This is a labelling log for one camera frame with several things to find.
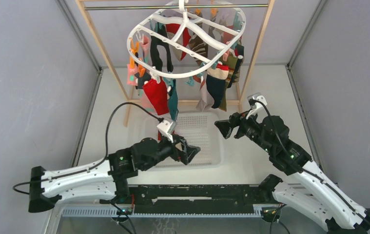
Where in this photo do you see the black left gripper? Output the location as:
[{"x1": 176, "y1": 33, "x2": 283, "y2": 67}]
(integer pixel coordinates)
[{"x1": 140, "y1": 132, "x2": 199, "y2": 171}]

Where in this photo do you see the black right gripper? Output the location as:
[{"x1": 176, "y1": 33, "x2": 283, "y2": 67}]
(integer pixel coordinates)
[{"x1": 214, "y1": 107, "x2": 273, "y2": 154}]

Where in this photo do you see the grey mauve sock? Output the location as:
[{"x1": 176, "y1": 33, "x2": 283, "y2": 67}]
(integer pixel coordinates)
[{"x1": 196, "y1": 76, "x2": 214, "y2": 112}]

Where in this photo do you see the dark teal sock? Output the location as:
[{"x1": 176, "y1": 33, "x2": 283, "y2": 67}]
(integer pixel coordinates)
[{"x1": 164, "y1": 78, "x2": 178, "y2": 121}]

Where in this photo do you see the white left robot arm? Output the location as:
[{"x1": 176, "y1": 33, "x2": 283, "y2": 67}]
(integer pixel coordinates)
[{"x1": 28, "y1": 135, "x2": 200, "y2": 213}]

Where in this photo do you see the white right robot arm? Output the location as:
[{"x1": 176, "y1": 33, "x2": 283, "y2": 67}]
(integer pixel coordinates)
[{"x1": 214, "y1": 112, "x2": 370, "y2": 234}]

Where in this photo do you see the white round clip hanger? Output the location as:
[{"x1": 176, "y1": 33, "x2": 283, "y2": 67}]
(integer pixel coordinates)
[{"x1": 132, "y1": 8, "x2": 242, "y2": 79}]

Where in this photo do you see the white plastic basket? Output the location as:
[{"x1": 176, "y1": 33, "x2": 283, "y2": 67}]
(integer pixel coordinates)
[{"x1": 150, "y1": 112, "x2": 224, "y2": 171}]

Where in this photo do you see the navy sock striped cuff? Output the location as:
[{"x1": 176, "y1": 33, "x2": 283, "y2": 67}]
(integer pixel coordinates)
[{"x1": 206, "y1": 64, "x2": 229, "y2": 109}]

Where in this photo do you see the red hanging sock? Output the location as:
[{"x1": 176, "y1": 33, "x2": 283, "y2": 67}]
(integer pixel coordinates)
[{"x1": 143, "y1": 79, "x2": 169, "y2": 115}]

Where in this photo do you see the navy blue sock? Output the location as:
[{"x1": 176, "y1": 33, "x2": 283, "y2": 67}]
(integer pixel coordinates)
[{"x1": 135, "y1": 72, "x2": 152, "y2": 89}]

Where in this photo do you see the brown striped sock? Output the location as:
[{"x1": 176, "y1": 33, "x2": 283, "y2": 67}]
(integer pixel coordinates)
[{"x1": 188, "y1": 33, "x2": 208, "y2": 58}]

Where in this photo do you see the pink patterned sock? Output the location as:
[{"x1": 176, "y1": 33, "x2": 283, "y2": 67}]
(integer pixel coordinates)
[{"x1": 127, "y1": 36, "x2": 156, "y2": 114}]

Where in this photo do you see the metal hanging rod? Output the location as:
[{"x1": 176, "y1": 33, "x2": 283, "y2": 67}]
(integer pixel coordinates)
[{"x1": 84, "y1": 4, "x2": 269, "y2": 11}]

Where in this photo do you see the wooden hanging rack frame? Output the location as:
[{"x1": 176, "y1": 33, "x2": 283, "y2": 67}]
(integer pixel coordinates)
[{"x1": 76, "y1": 0, "x2": 274, "y2": 111}]

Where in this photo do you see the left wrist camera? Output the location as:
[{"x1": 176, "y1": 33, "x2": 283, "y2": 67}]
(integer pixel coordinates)
[{"x1": 156, "y1": 119, "x2": 176, "y2": 143}]

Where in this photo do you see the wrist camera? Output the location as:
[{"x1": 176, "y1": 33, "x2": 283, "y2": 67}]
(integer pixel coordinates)
[
  {"x1": 156, "y1": 119, "x2": 176, "y2": 143},
  {"x1": 246, "y1": 93, "x2": 267, "y2": 119}
]

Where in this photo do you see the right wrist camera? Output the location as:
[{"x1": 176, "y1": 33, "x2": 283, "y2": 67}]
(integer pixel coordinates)
[{"x1": 246, "y1": 93, "x2": 267, "y2": 119}]

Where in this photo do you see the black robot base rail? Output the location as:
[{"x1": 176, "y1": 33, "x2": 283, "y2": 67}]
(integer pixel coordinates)
[{"x1": 116, "y1": 175, "x2": 282, "y2": 216}]

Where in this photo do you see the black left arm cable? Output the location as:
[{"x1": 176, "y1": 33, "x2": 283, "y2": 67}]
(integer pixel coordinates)
[{"x1": 12, "y1": 102, "x2": 164, "y2": 195}]

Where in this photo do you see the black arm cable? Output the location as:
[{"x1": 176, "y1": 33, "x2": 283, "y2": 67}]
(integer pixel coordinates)
[
  {"x1": 252, "y1": 98, "x2": 370, "y2": 234},
  {"x1": 12, "y1": 102, "x2": 164, "y2": 195}
]

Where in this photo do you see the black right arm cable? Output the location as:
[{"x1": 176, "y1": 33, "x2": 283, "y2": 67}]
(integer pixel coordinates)
[{"x1": 252, "y1": 98, "x2": 370, "y2": 234}]

